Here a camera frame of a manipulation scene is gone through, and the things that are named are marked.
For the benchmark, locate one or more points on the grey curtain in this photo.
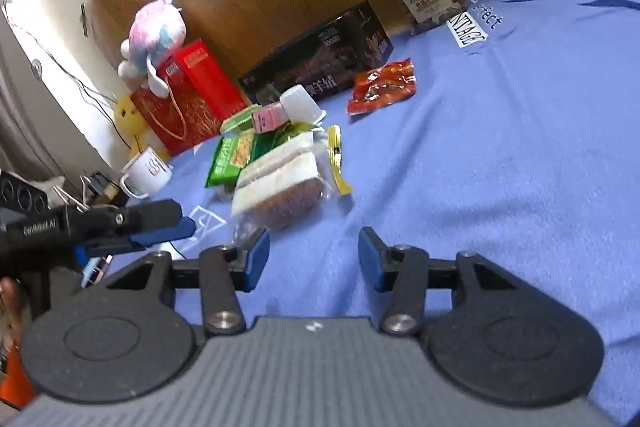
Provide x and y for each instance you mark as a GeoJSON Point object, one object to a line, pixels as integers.
{"type": "Point", "coordinates": [40, 122]}

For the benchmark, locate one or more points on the green packet with orange picture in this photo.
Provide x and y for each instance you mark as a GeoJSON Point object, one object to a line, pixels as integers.
{"type": "Point", "coordinates": [225, 162]}

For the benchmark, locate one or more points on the pink plush toy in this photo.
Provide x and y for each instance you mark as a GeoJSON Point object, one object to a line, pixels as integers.
{"type": "Point", "coordinates": [150, 37]}

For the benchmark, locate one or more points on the light green snack packet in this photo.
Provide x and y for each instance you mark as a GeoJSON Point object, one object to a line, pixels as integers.
{"type": "Point", "coordinates": [237, 122]}

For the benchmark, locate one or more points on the blue printed cloth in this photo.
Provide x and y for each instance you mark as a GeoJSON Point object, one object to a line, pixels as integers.
{"type": "Point", "coordinates": [475, 157]}

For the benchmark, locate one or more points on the black printed box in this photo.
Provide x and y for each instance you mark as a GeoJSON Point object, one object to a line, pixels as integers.
{"type": "Point", "coordinates": [320, 57]}

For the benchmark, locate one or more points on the orange object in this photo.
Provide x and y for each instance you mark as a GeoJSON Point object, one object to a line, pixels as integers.
{"type": "Point", "coordinates": [15, 377]}

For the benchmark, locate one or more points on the clear layered cake packet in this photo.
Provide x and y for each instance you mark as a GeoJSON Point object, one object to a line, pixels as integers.
{"type": "Point", "coordinates": [280, 187]}

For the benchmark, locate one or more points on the person's left hand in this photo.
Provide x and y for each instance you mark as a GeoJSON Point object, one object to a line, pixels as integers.
{"type": "Point", "coordinates": [7, 297]}

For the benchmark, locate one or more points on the yellow snack packet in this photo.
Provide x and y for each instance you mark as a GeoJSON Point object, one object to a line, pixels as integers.
{"type": "Point", "coordinates": [336, 152]}

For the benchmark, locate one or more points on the white mug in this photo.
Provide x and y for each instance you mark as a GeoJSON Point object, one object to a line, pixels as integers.
{"type": "Point", "coordinates": [147, 172]}

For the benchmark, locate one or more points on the red gift bag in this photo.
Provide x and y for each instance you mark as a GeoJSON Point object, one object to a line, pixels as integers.
{"type": "Point", "coordinates": [170, 117]}

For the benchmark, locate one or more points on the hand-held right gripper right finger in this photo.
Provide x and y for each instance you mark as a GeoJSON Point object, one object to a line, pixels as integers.
{"type": "Point", "coordinates": [372, 257]}

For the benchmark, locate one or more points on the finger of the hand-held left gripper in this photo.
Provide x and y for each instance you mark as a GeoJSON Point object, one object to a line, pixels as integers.
{"type": "Point", "coordinates": [165, 232]}
{"type": "Point", "coordinates": [105, 249]}

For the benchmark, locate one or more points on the small white packet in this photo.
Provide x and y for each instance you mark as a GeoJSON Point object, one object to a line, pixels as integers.
{"type": "Point", "coordinates": [300, 104]}

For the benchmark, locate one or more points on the red snack packet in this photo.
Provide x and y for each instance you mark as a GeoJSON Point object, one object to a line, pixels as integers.
{"type": "Point", "coordinates": [382, 87]}

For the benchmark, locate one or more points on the dark green snack packet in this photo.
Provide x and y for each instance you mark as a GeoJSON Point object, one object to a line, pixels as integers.
{"type": "Point", "coordinates": [280, 139]}

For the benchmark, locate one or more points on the small pink carton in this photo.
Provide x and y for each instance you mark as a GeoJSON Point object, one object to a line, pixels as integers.
{"type": "Point", "coordinates": [267, 117]}

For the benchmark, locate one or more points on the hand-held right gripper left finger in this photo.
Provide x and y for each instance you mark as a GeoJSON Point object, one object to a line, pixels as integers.
{"type": "Point", "coordinates": [257, 262]}

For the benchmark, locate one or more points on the black binder clip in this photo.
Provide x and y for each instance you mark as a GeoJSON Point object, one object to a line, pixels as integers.
{"type": "Point", "coordinates": [70, 202]}

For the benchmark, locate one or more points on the black device with dials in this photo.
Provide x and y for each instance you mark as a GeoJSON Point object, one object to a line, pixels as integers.
{"type": "Point", "coordinates": [22, 194]}

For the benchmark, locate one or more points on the red box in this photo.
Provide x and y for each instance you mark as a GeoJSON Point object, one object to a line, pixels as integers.
{"type": "Point", "coordinates": [205, 72]}

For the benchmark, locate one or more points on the yellow plush toy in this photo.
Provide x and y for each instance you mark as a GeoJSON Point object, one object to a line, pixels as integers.
{"type": "Point", "coordinates": [127, 117]}

